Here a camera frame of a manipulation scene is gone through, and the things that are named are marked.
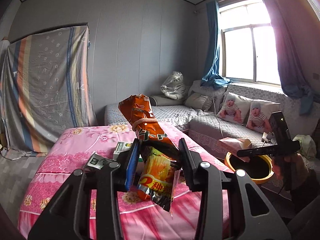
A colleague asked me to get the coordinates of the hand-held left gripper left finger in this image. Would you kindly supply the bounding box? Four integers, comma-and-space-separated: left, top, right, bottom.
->
27, 139, 140, 240

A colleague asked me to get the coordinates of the green cloth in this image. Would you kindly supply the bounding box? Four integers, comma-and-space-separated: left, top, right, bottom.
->
292, 134, 317, 161

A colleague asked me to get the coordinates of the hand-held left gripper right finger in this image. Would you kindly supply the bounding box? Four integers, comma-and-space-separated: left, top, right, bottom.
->
178, 138, 292, 240

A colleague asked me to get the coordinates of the striped hanging sheet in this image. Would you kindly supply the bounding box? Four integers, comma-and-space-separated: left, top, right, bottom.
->
0, 25, 97, 160

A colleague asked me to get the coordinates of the silver plastic bag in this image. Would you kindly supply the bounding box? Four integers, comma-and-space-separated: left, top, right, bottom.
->
160, 71, 187, 100

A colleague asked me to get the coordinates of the small grey packet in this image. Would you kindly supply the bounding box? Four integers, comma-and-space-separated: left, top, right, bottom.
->
83, 152, 114, 171

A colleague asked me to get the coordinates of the grey quilted sofa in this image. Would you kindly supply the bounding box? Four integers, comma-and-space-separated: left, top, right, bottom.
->
104, 80, 320, 170

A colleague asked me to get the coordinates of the beige cushion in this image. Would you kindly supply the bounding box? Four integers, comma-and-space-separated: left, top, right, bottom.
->
184, 92, 214, 112

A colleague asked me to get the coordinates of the baby print cushion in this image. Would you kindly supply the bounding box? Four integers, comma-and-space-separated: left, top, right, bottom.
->
216, 92, 252, 126
246, 99, 280, 133

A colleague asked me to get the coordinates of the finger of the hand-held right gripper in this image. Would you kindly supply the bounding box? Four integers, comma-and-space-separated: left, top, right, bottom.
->
236, 148, 261, 162

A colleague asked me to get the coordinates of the pink hair band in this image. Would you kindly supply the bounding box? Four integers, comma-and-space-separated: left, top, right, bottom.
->
132, 118, 158, 132

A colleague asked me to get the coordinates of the person's right hand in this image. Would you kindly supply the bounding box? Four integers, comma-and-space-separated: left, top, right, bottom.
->
272, 152, 312, 193

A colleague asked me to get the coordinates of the yellow trash bin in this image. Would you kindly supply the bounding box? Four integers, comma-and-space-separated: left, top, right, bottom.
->
225, 151, 273, 185

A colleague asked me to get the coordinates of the purple blue curtain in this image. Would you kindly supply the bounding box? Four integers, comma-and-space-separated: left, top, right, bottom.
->
257, 0, 320, 115

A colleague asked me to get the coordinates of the orange snack bag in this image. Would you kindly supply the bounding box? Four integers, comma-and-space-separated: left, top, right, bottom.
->
118, 94, 182, 215

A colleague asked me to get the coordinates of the window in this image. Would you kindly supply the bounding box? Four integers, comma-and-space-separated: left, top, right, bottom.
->
217, 0, 283, 85

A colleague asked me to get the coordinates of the white power strip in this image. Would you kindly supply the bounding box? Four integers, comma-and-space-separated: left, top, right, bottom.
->
261, 132, 275, 143

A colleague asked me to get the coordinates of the grey bolster pillow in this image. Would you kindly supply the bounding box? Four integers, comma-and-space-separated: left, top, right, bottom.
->
149, 95, 184, 106

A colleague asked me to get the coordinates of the pink tissue pack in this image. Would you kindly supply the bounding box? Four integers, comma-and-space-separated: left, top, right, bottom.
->
218, 137, 252, 162

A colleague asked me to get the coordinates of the green and white small box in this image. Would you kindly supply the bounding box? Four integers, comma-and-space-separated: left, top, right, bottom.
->
113, 142, 134, 161

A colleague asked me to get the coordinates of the pink floral bed cover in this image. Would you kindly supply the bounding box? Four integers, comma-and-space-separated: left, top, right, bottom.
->
17, 125, 233, 240

